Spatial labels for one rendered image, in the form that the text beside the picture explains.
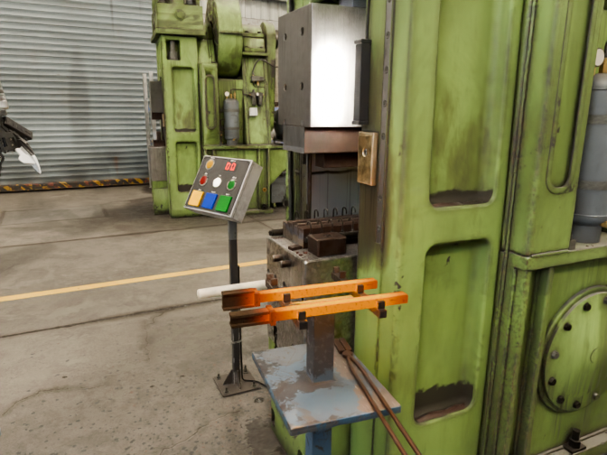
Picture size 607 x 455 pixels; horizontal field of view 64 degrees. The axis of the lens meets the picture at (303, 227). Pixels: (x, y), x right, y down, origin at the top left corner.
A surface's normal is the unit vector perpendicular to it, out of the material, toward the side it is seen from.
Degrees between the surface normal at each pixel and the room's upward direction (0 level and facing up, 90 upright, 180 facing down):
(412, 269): 90
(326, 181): 90
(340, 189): 90
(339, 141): 90
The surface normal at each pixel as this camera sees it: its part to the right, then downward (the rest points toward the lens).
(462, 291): 0.42, 0.22
